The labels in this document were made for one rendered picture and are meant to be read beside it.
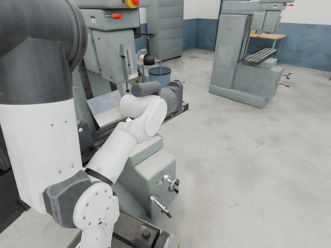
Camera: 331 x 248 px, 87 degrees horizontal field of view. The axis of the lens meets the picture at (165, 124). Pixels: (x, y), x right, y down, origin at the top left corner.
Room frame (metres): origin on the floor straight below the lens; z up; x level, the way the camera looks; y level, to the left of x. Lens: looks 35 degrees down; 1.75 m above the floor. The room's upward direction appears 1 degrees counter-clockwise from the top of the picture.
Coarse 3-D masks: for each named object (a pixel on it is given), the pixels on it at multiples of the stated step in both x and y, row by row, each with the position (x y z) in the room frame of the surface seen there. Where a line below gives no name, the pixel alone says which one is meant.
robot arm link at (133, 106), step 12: (144, 84) 0.43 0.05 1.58; (156, 84) 0.46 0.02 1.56; (132, 96) 0.43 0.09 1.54; (144, 96) 0.43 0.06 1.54; (156, 96) 0.43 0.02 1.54; (168, 96) 0.47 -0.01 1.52; (120, 108) 0.42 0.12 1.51; (132, 108) 0.40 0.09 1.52; (144, 108) 0.38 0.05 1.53; (168, 108) 0.45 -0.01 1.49
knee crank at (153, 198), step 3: (153, 195) 0.80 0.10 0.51; (150, 198) 0.78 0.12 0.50; (153, 198) 0.78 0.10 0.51; (156, 198) 0.79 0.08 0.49; (153, 201) 0.77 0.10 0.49; (156, 201) 0.76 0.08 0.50; (159, 204) 0.74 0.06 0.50; (162, 207) 0.71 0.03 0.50; (165, 207) 0.70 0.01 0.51; (162, 210) 0.69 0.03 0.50; (165, 210) 0.69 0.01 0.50; (165, 213) 0.68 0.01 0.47; (168, 213) 0.68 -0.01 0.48; (168, 216) 0.66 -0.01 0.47; (171, 216) 0.66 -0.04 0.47
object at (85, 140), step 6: (78, 120) 0.99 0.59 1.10; (78, 126) 0.93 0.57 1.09; (84, 126) 0.95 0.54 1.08; (78, 132) 0.91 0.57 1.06; (84, 132) 0.94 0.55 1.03; (90, 132) 0.97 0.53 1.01; (84, 138) 0.93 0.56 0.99; (90, 138) 0.96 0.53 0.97; (84, 144) 0.92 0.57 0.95; (90, 144) 0.95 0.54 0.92
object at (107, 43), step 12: (96, 36) 1.16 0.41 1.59; (108, 36) 1.09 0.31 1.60; (120, 36) 1.14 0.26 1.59; (132, 36) 1.20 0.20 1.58; (96, 48) 1.19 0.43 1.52; (108, 48) 1.09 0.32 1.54; (120, 48) 1.13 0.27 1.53; (132, 48) 1.19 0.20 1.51; (108, 60) 1.09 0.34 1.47; (120, 60) 1.12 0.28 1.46; (132, 60) 1.19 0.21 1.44; (108, 72) 1.12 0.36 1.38; (120, 72) 1.11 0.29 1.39; (132, 72) 1.18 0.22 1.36
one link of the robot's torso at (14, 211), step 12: (0, 180) 0.24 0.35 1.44; (12, 180) 0.25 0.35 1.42; (0, 192) 0.23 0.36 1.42; (12, 192) 0.24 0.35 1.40; (0, 204) 0.22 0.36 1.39; (12, 204) 0.23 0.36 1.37; (24, 204) 0.25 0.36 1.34; (0, 216) 0.20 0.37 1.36; (12, 216) 0.22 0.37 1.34; (0, 228) 0.20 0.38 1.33
